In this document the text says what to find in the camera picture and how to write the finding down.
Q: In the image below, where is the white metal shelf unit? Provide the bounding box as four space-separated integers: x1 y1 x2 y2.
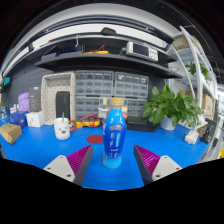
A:
168 25 221 128

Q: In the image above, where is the black flat case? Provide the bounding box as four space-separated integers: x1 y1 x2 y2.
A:
125 116 160 133

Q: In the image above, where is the flat round red coaster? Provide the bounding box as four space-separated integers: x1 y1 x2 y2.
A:
86 134 105 145

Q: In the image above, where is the white oscilloscope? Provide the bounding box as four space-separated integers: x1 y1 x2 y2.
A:
125 41 159 62

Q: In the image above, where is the black box with white label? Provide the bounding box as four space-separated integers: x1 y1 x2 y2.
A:
98 106 108 120

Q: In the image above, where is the blue box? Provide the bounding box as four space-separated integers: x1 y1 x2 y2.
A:
8 110 28 129

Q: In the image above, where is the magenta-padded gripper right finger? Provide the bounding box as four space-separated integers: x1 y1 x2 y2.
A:
133 144 183 186

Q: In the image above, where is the blue drink bottle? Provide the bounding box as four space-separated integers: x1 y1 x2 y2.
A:
102 97 128 169

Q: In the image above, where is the black overhead bench shelf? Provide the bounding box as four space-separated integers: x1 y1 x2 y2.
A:
34 33 184 80

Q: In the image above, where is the white plant pot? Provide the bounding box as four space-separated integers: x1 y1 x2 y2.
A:
159 115 176 131

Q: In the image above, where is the yellow tool with red leads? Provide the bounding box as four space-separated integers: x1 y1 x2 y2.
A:
83 49 110 55

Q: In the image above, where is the white power adapter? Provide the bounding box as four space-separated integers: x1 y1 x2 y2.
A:
184 130 200 146

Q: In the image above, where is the black rectangular device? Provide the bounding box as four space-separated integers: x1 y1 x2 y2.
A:
55 90 71 120

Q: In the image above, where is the yellow multimeter with red leads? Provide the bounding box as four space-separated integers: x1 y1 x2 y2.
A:
75 114 102 129

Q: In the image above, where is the white dotted tray box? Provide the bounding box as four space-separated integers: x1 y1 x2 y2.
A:
41 71 77 126

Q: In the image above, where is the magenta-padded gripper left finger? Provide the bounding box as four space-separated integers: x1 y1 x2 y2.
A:
43 144 94 187

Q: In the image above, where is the white mug with face print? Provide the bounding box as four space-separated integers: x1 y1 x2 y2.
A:
53 117 78 141

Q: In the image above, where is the brown cardboard box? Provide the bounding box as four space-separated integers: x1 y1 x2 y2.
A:
0 122 23 146

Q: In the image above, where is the dark grey upright box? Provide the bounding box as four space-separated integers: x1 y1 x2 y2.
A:
28 86 42 113

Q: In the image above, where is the green leafy plant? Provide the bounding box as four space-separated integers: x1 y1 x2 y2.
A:
141 79 202 128

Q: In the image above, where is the purple plastic bag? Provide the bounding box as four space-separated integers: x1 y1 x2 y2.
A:
17 91 31 113

